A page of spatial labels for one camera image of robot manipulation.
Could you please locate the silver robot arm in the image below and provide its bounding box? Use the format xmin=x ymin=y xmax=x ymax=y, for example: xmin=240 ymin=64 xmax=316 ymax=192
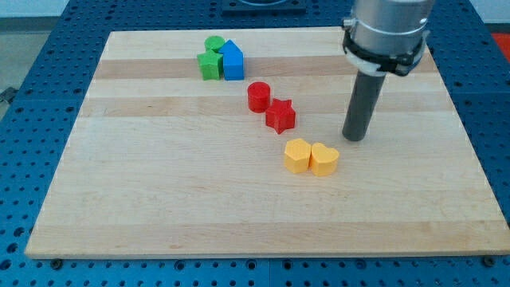
xmin=343 ymin=0 xmax=434 ymax=77

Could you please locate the red star block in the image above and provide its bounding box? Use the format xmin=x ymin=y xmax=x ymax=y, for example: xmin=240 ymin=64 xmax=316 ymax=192
xmin=265 ymin=99 xmax=296 ymax=134

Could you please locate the green star block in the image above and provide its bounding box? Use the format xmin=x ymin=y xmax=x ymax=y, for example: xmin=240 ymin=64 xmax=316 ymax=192
xmin=197 ymin=49 xmax=223 ymax=81

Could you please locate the yellow hexagon block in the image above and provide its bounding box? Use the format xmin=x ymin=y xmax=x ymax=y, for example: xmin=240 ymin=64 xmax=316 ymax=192
xmin=284 ymin=138 xmax=312 ymax=174

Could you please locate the red cylinder block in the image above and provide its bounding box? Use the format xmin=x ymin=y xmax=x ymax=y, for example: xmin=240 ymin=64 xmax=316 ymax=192
xmin=247 ymin=81 xmax=271 ymax=113

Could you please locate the wooden board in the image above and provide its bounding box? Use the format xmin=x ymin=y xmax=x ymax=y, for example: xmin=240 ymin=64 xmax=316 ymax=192
xmin=25 ymin=27 xmax=509 ymax=259

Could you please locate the yellow heart block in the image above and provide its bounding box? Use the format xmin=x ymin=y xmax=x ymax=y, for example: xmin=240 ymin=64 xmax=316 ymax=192
xmin=310 ymin=143 xmax=340 ymax=176

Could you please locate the blue house-shaped block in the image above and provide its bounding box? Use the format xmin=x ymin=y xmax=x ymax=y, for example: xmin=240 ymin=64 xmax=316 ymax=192
xmin=219 ymin=40 xmax=245 ymax=81

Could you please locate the green cylinder block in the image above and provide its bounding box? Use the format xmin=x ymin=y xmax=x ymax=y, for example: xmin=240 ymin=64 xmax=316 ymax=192
xmin=204 ymin=35 xmax=226 ymax=53

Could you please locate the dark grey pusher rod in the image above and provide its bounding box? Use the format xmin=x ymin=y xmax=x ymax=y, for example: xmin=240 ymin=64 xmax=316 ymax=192
xmin=342 ymin=71 xmax=386 ymax=141

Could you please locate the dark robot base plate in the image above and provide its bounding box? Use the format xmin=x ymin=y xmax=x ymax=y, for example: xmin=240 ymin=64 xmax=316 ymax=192
xmin=219 ymin=0 xmax=307 ymax=15

